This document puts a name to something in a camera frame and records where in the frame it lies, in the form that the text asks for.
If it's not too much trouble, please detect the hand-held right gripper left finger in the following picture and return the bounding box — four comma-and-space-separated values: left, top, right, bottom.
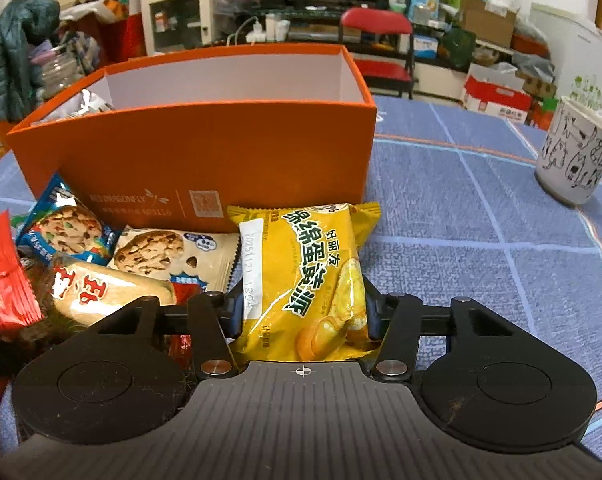
86, 280, 247, 381

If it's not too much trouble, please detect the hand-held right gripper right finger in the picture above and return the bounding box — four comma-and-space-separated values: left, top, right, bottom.
363, 280, 520, 382

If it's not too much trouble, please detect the yellow snack packet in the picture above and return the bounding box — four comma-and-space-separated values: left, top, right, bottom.
227, 202, 382, 363

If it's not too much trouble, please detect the orange cardboard box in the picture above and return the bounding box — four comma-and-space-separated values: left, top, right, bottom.
6, 44, 378, 235

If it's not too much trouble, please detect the blue cookie packet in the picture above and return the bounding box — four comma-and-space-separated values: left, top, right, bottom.
15, 174, 119, 267

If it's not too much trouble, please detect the beige cookie packet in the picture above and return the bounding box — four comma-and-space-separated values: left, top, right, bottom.
106, 225, 241, 296

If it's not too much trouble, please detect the blue checked tablecloth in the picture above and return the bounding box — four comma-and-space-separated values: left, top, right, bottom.
0, 95, 602, 461

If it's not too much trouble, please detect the clear bread packet red print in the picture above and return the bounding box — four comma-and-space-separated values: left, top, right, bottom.
46, 252, 178, 328

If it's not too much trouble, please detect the red snack packet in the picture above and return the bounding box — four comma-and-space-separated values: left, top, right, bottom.
0, 210, 44, 333

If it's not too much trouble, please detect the red white carton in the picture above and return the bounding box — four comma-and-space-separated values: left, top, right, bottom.
462, 62, 532, 125

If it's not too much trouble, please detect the silver snack packet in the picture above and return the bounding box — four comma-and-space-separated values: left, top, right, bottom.
46, 89, 116, 122

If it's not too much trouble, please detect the white cat-print mug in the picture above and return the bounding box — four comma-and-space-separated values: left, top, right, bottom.
534, 95, 602, 207

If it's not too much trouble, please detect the dark green bag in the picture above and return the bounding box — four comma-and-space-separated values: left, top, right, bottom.
438, 27, 476, 71

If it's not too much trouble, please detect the red folding chair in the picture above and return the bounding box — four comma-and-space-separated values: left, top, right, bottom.
339, 7, 416, 100

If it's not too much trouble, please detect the glass jar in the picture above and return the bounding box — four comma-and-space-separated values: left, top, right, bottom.
40, 45, 84, 101

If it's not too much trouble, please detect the black white television stand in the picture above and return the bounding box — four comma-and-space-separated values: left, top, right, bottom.
221, 0, 462, 61

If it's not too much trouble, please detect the white glass-door cabinet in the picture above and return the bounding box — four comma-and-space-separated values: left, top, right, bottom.
140, 0, 222, 56

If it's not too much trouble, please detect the brown cardboard box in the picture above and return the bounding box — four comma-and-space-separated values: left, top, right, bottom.
458, 0, 519, 48

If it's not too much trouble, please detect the light blue carton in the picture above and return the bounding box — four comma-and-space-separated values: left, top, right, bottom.
411, 0, 441, 23

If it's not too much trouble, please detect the dark green puffer jacket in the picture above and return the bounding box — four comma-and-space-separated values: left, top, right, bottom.
0, 0, 62, 122

